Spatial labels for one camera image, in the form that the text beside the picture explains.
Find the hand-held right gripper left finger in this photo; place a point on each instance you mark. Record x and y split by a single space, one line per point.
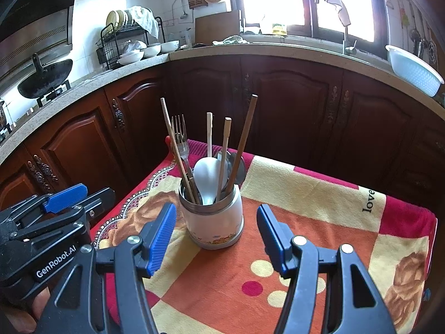
161 236

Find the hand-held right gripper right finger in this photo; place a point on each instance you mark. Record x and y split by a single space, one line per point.
269 236

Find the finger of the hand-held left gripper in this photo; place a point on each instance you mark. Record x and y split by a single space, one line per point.
66 197
102 200

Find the white utensil holder cup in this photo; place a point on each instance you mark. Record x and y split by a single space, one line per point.
212 222

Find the white ceramic spoon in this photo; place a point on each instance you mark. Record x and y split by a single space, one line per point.
205 177

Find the metal spoon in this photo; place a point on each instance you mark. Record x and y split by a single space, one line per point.
227 170

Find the metal fork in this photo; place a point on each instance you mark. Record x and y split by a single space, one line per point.
182 146

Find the brown wooden chopstick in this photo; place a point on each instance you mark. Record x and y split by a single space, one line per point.
245 135
173 139

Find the person's left hand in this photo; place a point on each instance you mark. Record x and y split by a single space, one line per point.
41 302

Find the printed blanket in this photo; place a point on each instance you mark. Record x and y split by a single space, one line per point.
333 229

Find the gas stove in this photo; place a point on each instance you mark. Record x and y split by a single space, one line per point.
52 94

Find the black wok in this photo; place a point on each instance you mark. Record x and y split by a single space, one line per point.
45 80

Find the dark wooden kitchen cabinets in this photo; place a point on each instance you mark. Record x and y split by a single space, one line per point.
288 111

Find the white bowl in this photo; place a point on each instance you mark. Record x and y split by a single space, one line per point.
169 46
131 57
151 50

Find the cream plate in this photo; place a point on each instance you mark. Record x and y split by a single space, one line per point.
123 16
112 18

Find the stone kitchen countertop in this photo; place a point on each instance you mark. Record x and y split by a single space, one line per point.
208 51

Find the white cloth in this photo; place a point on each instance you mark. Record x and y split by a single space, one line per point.
144 19

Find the crumpled dishcloth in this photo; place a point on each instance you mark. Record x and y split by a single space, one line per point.
231 40

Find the wooden cutting board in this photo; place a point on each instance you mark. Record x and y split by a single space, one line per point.
217 28

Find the yellow sponge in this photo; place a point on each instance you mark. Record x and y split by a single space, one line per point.
278 29

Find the light blue plastic basin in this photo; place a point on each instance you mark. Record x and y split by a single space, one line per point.
413 69

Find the metal faucet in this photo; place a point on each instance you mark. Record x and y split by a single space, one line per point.
346 17

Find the hanging metal skimmer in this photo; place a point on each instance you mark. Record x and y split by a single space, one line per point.
432 50

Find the hanging metal ladle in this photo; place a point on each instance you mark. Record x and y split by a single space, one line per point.
414 34

